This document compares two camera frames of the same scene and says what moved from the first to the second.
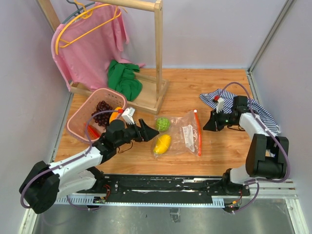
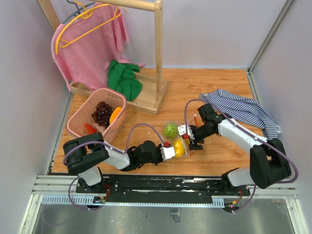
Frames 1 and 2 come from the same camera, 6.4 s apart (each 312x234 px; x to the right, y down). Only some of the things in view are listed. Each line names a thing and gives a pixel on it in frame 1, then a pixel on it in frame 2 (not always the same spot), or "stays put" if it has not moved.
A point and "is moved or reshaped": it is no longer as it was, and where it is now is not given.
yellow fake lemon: [162, 144] → [179, 147]
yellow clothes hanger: [86, 13] stays put
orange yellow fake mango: [114, 115] stays put
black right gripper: [212, 124] → [193, 144]
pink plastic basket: [90, 120] stays put
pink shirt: [83, 48] stays put
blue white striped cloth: [228, 106] stays put
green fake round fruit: [163, 124] → [170, 130]
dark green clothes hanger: [78, 9] stays put
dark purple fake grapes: [102, 119] stays put
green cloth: [121, 78] stays put
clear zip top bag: [178, 135] is moved or reshaped
